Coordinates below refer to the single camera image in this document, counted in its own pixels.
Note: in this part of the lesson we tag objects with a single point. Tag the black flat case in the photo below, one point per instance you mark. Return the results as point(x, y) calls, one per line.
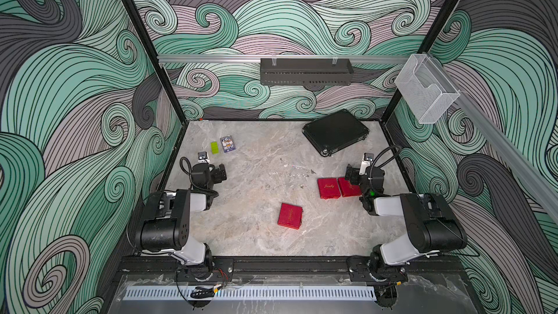
point(335, 132)

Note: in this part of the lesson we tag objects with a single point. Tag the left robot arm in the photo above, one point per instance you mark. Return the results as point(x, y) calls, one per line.
point(164, 225)

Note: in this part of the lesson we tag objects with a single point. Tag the red jewelry box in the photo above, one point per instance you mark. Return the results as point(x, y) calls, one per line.
point(329, 188)

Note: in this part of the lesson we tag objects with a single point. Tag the red jewelry box lid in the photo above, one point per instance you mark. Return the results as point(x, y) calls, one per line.
point(347, 189)

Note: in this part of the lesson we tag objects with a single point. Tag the green small block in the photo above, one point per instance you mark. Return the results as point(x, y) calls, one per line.
point(214, 148)

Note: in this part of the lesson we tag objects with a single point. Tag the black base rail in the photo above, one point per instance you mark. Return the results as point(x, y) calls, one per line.
point(230, 269)

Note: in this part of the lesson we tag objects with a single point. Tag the white slotted cable duct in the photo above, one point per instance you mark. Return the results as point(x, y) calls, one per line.
point(259, 292)

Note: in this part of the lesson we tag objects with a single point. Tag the clear acrylic wall holder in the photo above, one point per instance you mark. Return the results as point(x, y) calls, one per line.
point(426, 87)

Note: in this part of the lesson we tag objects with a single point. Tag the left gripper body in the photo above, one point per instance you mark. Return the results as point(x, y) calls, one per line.
point(215, 176)

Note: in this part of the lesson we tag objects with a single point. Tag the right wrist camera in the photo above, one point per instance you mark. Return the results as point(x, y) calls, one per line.
point(367, 160)

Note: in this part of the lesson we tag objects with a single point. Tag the small card pack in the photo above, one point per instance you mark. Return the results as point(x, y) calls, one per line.
point(228, 144)

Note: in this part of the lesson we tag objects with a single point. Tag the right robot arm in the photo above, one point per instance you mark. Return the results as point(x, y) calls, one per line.
point(431, 227)

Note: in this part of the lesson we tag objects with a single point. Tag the aluminium wall rail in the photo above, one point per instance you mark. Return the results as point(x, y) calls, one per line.
point(221, 58)

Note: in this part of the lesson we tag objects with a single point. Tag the black wall tray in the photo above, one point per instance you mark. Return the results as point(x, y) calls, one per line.
point(306, 73)

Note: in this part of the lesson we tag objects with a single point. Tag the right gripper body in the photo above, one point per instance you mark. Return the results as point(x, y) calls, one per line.
point(355, 176)

